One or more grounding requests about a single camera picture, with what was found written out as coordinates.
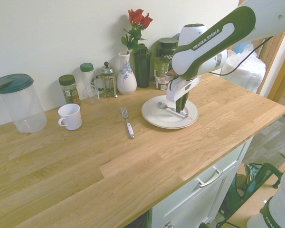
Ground white cabinet drawer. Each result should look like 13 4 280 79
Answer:
151 135 255 228

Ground black shaker bottle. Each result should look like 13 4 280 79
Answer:
133 44 153 88

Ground silver drawer handle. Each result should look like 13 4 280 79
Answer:
195 166 224 188

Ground small clear plastic cup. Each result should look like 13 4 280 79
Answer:
85 85 101 104

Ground white plate with gold rim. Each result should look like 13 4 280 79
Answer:
141 95 200 130

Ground translucent plastic bag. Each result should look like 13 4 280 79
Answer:
224 44 267 96

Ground spice jar with green lid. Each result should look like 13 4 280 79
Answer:
58 74 82 106

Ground green clamp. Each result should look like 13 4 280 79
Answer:
248 162 285 191

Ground clear bottle with green lid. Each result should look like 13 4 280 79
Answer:
79 62 97 96

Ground wooden door frame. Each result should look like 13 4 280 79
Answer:
258 30 285 103

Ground green oatmeal cup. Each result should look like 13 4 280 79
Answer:
152 56 171 78

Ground glass French press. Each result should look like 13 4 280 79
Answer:
95 61 119 99

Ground white-handled metal spoon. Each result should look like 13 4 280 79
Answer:
157 101 190 119

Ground white vase with blue print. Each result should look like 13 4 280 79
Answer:
116 52 137 95

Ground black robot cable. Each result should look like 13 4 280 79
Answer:
210 35 274 77

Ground red roses with green leaves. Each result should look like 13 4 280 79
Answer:
121 9 154 56

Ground round clear container teal lid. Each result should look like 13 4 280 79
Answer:
0 73 48 134

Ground white-handled metal fork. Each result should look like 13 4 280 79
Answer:
120 106 135 140

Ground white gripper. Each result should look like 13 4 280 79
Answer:
166 75 202 113

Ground black protein powder tub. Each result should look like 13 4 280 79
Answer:
156 37 181 59

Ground white mug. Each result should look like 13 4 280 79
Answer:
57 103 83 131

